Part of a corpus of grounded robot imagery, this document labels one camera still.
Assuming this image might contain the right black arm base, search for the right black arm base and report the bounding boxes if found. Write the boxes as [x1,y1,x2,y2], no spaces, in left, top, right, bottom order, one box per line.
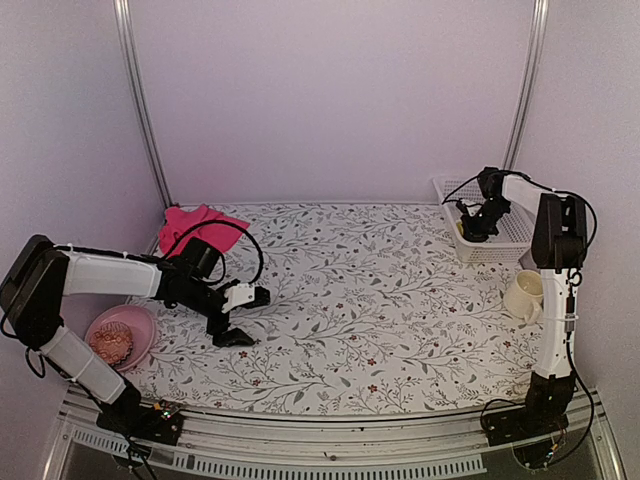
[480,389,573,446]

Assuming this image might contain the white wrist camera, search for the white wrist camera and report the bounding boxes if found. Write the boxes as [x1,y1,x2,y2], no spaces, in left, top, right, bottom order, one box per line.
[221,283,271,313]
[455,199,482,217]

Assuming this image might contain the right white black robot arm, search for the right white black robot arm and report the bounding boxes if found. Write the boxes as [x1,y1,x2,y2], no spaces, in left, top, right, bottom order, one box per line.
[456,167,597,436]

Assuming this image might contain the pink plastic bowl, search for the pink plastic bowl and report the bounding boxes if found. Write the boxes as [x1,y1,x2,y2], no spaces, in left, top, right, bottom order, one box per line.
[84,305,156,373]

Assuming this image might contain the right aluminium frame post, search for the right aluminium frame post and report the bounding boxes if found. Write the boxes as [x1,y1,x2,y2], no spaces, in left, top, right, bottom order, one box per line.
[502,0,549,170]

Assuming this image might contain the brown patterned cupcake liner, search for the brown patterned cupcake liner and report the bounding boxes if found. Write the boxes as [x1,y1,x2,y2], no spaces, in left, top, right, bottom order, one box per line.
[89,322,134,367]

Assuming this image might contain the aluminium frame post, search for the aluminium frame post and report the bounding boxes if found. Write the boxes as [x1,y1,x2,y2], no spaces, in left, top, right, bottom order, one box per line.
[113,0,173,209]
[502,0,549,170]

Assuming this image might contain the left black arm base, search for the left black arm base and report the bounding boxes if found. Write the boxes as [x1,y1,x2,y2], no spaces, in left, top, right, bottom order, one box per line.
[96,388,185,446]

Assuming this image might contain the left aluminium frame post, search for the left aluminium frame post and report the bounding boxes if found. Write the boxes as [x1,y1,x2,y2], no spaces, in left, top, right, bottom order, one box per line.
[113,0,173,209]

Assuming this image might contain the white plastic mesh basket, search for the white plastic mesh basket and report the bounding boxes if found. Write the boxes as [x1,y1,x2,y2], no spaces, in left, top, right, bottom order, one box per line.
[432,176,534,263]

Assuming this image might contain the aluminium front rail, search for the aluminium front rail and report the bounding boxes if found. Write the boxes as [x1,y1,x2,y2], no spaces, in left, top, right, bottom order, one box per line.
[43,389,628,479]

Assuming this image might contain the floral patterned table mat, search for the floral patterned table mat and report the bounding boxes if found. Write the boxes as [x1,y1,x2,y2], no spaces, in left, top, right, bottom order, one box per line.
[128,204,543,416]

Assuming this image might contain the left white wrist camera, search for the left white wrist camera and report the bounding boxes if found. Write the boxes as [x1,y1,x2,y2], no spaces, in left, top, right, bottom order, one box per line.
[221,283,271,313]

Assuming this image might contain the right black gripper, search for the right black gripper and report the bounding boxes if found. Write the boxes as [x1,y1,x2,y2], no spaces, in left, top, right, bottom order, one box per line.
[462,198,512,247]

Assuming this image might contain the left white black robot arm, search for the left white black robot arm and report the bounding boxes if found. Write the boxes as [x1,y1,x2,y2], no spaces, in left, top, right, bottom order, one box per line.
[1,235,270,434]

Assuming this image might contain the black camera cable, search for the black camera cable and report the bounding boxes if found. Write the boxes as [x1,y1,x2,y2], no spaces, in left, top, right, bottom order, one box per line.
[441,169,599,281]
[162,221,265,291]

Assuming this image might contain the right black camera cable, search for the right black camera cable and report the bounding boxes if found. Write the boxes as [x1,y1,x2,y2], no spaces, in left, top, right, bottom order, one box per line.
[441,169,599,281]

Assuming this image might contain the left black camera cable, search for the left black camera cable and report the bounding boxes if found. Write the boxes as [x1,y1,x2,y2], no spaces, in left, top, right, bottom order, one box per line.
[162,221,265,291]

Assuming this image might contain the cream ceramic mug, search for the cream ceramic mug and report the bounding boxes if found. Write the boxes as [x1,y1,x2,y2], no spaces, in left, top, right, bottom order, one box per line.
[503,270,544,325]

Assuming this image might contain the pink red towel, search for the pink red towel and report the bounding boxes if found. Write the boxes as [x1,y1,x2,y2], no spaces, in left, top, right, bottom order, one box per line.
[158,205,250,255]

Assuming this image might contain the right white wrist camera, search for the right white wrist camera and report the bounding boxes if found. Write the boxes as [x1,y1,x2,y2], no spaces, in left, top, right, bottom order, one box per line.
[455,199,482,217]

